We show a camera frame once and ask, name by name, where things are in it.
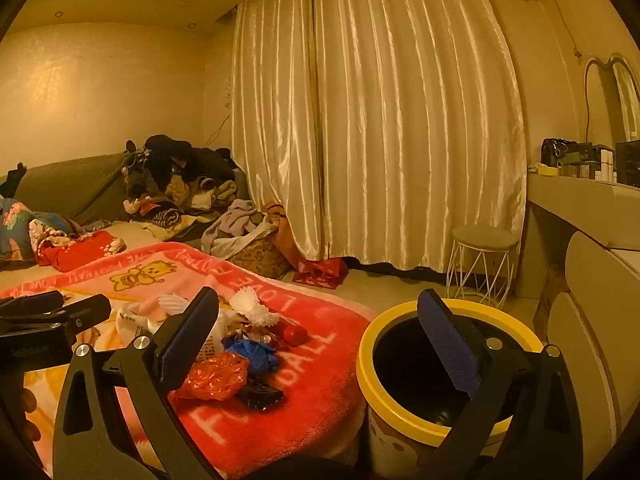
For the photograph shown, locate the pink printed blanket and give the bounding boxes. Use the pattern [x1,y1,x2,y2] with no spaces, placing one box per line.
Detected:
[0,241,377,479]

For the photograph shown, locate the cream satin curtain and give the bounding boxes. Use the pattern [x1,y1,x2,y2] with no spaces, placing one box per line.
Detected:
[229,0,529,277]

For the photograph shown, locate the red shopping bag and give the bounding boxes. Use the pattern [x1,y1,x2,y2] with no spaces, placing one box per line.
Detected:
[292,257,349,289]

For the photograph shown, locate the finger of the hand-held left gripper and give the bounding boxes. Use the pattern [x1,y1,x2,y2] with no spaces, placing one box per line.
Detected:
[0,294,112,347]
[0,290,65,318]

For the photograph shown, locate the black shiny wrapper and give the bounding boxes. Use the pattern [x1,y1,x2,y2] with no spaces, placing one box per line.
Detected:
[235,379,286,414]

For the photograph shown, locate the white pleated paper liner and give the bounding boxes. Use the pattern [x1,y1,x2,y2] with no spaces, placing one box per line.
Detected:
[228,285,282,329]

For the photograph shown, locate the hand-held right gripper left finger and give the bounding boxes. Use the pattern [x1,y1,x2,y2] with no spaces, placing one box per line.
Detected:
[52,286,226,480]

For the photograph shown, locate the lavender cloth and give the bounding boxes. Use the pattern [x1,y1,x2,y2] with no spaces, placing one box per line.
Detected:
[201,199,278,261]

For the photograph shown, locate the orange bag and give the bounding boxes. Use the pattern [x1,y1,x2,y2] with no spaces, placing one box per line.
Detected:
[261,201,307,267]

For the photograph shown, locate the arched vanity mirror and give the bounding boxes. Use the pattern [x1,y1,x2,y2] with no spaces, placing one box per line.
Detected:
[583,54,640,144]

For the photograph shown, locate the red plastic bag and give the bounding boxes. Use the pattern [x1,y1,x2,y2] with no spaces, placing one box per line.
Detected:
[171,351,251,402]

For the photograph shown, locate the yellow rimmed trash can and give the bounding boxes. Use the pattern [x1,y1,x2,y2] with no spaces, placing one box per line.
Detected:
[356,300,551,480]

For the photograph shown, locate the white wire stool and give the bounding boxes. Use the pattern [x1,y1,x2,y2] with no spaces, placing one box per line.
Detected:
[446,225,521,309]

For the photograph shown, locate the olive bed headboard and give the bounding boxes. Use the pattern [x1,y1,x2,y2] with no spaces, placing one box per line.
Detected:
[0,152,148,227]

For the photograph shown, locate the black glossy bag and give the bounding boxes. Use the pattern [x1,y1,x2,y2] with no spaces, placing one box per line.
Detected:
[541,138,577,167]

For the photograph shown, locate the floral quilt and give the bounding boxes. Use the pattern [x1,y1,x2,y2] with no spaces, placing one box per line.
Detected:
[0,196,127,273]

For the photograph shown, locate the pile of dark clothes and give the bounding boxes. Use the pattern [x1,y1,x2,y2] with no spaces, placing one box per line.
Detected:
[122,134,251,241]

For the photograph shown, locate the person's left hand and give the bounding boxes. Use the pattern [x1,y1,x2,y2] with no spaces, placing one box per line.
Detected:
[19,389,44,443]

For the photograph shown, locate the white flat packet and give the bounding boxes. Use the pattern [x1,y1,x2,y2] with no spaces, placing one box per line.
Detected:
[116,310,157,337]

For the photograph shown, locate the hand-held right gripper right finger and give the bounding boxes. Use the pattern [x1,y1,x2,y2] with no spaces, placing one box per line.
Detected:
[416,288,585,480]

